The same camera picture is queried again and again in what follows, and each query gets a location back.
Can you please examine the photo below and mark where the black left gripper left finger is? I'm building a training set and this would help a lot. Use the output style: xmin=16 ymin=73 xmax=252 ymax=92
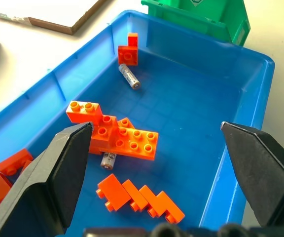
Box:
xmin=0 ymin=122 xmax=94 ymax=237

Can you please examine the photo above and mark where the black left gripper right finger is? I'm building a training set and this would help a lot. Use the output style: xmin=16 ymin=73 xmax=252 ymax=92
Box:
xmin=220 ymin=121 xmax=284 ymax=228

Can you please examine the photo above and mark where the blue plastic bin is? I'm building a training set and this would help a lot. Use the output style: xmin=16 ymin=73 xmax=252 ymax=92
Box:
xmin=0 ymin=9 xmax=276 ymax=237

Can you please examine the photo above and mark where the green plastic bin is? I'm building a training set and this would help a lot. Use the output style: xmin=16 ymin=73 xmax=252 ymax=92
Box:
xmin=141 ymin=0 xmax=251 ymax=47

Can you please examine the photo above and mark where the silver AA battery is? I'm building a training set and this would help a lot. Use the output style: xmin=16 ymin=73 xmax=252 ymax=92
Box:
xmin=118 ymin=63 xmax=142 ymax=90
xmin=100 ymin=152 xmax=117 ymax=170

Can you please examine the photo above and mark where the orange stacked brick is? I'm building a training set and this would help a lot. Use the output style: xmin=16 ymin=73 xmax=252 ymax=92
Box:
xmin=139 ymin=185 xmax=168 ymax=218
xmin=96 ymin=173 xmax=132 ymax=213
xmin=121 ymin=179 xmax=149 ymax=212
xmin=155 ymin=191 xmax=186 ymax=224

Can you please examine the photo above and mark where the orange four-stud brick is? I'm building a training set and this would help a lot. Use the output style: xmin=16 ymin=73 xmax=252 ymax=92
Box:
xmin=88 ymin=115 xmax=119 ymax=155

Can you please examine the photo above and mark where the orange two-stud brick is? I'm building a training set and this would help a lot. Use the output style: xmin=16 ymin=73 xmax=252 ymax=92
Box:
xmin=66 ymin=100 xmax=104 ymax=124

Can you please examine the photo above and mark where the flat orange eight-stud plate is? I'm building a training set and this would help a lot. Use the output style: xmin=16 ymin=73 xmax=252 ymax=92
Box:
xmin=100 ymin=118 xmax=159 ymax=161

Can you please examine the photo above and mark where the square upright orange brick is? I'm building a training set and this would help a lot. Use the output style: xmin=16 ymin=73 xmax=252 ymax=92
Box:
xmin=117 ymin=45 xmax=139 ymax=67

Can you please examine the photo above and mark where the wooden board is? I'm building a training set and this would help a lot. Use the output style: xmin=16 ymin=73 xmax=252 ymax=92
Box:
xmin=0 ymin=0 xmax=108 ymax=36

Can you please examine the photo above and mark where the small upright orange brick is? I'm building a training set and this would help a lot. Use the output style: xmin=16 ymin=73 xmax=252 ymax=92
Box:
xmin=128 ymin=33 xmax=139 ymax=47

